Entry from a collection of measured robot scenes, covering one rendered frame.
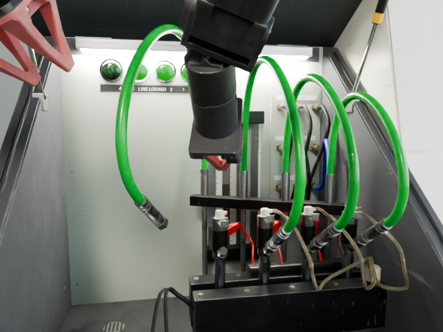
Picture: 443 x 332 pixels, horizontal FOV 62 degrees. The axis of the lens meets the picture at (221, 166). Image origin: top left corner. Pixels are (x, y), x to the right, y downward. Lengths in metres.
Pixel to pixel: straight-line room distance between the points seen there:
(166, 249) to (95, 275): 0.18
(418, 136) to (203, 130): 0.47
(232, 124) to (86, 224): 0.55
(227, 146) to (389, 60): 0.45
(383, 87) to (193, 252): 0.57
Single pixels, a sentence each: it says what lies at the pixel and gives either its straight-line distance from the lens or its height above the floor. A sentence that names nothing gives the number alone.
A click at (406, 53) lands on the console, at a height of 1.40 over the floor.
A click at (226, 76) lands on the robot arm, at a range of 0.41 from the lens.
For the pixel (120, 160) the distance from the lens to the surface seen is 0.46.
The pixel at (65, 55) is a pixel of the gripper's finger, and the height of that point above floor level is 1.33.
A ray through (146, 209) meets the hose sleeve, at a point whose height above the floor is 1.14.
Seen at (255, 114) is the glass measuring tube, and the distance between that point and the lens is 0.88.
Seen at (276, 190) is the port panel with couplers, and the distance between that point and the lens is 0.95.
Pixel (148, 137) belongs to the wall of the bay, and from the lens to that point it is 0.89.
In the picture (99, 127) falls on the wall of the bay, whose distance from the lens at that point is 0.90.
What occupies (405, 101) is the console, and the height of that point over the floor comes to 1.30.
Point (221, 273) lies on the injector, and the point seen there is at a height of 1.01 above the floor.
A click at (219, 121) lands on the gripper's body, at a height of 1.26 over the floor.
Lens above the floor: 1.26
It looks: 7 degrees down
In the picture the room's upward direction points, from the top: straight up
